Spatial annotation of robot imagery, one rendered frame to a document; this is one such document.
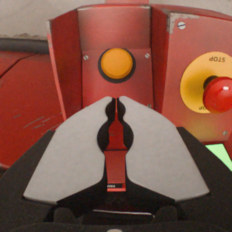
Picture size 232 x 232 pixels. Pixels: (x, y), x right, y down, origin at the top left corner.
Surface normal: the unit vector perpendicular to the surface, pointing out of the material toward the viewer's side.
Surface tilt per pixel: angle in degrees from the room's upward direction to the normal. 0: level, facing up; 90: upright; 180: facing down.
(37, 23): 0
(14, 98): 90
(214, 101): 3
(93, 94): 35
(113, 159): 90
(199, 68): 0
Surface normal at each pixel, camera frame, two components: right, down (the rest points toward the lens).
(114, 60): -0.01, 0.03
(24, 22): 0.00, 0.60
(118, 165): -0.04, -0.80
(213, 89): -0.42, 0.23
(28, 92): 0.20, -0.79
